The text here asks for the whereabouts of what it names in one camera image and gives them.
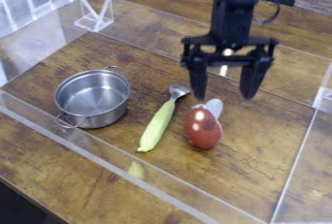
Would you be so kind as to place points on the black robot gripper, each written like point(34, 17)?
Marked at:
point(228, 45)

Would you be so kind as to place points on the small silver pot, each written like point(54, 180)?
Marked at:
point(93, 98)

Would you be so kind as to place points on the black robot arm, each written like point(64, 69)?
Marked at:
point(228, 46)

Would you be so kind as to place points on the spoon with yellow-green handle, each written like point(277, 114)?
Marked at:
point(158, 124)

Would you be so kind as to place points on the clear acrylic triangular bracket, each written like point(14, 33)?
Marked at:
point(95, 21)

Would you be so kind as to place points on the clear acrylic enclosure wall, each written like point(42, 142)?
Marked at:
point(90, 176)

